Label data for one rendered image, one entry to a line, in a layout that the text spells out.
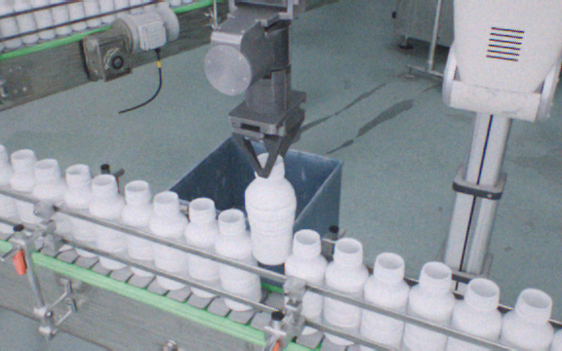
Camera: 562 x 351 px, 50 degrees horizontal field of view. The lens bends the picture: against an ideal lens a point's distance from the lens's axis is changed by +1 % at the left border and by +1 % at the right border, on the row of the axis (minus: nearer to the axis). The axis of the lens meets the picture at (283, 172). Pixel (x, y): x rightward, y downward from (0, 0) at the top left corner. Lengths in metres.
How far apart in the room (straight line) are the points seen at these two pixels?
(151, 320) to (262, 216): 0.33
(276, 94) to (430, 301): 0.33
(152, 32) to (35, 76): 0.41
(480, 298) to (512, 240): 2.13
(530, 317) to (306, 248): 0.29
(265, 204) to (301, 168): 0.70
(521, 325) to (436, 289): 0.11
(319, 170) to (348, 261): 0.68
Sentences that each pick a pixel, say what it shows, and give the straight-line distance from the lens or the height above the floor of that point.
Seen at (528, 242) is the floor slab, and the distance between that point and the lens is 2.92.
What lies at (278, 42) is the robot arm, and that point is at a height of 1.45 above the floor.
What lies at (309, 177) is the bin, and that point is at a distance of 1.50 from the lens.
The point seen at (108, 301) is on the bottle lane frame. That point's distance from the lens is 1.09.
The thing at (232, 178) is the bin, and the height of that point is 0.82.
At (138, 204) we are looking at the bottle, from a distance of 0.96.
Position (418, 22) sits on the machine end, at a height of 0.25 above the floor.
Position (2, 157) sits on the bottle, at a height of 1.15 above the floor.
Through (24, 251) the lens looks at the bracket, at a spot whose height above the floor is 1.07.
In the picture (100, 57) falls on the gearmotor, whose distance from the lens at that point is 2.15.
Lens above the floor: 1.68
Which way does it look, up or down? 32 degrees down
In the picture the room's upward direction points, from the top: straight up
